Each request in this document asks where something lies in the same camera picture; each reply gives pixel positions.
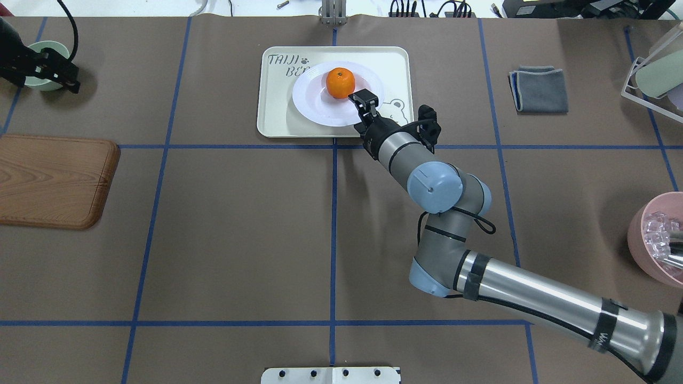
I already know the purple pastel cup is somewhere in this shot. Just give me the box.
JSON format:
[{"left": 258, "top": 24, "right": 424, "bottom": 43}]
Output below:
[{"left": 666, "top": 84, "right": 683, "bottom": 111}]

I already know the cream bear tray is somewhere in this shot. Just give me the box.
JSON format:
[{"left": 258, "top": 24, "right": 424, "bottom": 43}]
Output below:
[{"left": 257, "top": 46, "right": 415, "bottom": 138}]

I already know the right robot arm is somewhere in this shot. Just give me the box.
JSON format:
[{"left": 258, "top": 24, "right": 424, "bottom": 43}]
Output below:
[{"left": 348, "top": 89, "right": 682, "bottom": 383}]

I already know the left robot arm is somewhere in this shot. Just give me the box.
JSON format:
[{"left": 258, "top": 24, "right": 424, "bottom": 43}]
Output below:
[{"left": 1, "top": 19, "right": 81, "bottom": 94}]

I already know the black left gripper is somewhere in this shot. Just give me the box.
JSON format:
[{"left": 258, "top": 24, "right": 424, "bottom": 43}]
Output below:
[{"left": 1, "top": 47, "right": 81, "bottom": 94}]

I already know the pink bowl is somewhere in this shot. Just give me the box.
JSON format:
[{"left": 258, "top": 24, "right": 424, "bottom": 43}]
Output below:
[{"left": 627, "top": 191, "right": 682, "bottom": 289}]

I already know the green bowl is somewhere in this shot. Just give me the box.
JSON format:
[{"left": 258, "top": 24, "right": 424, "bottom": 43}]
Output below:
[{"left": 25, "top": 41, "right": 81, "bottom": 94}]

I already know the orange fruit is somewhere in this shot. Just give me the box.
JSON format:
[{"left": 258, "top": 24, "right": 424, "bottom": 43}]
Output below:
[{"left": 326, "top": 67, "right": 356, "bottom": 100}]

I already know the wooden cutting board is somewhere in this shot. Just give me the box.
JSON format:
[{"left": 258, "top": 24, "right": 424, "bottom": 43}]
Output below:
[{"left": 1, "top": 134, "right": 121, "bottom": 230}]

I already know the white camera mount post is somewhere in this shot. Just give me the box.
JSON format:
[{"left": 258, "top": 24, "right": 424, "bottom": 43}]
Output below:
[{"left": 260, "top": 366, "right": 402, "bottom": 383}]

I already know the aluminium frame post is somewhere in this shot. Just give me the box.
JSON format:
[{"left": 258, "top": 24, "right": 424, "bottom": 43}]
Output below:
[{"left": 318, "top": 0, "right": 348, "bottom": 27}]

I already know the white wire cup rack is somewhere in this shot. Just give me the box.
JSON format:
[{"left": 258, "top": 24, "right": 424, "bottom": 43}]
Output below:
[{"left": 621, "top": 20, "right": 682, "bottom": 124}]

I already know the grey folded cloth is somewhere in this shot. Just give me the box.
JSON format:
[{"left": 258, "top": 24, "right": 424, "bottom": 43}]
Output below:
[{"left": 508, "top": 66, "right": 569, "bottom": 114}]

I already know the metal scoop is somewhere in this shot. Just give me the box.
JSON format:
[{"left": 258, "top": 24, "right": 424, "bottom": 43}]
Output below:
[{"left": 652, "top": 231, "right": 682, "bottom": 269}]

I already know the green pastel cup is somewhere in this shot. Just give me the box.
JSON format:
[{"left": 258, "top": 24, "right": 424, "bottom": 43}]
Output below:
[{"left": 635, "top": 50, "right": 682, "bottom": 98}]

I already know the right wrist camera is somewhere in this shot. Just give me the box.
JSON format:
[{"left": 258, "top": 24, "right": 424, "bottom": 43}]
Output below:
[{"left": 417, "top": 105, "right": 442, "bottom": 154}]

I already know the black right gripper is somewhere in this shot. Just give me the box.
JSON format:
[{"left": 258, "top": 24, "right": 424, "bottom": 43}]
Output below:
[{"left": 348, "top": 89, "right": 401, "bottom": 153}]

